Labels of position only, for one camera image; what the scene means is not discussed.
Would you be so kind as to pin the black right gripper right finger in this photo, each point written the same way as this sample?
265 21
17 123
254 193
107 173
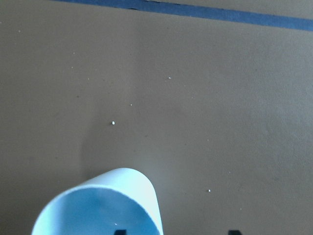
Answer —
233 232

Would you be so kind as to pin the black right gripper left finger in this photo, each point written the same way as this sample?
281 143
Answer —
120 232

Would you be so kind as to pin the light blue cup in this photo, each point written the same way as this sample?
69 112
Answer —
120 199

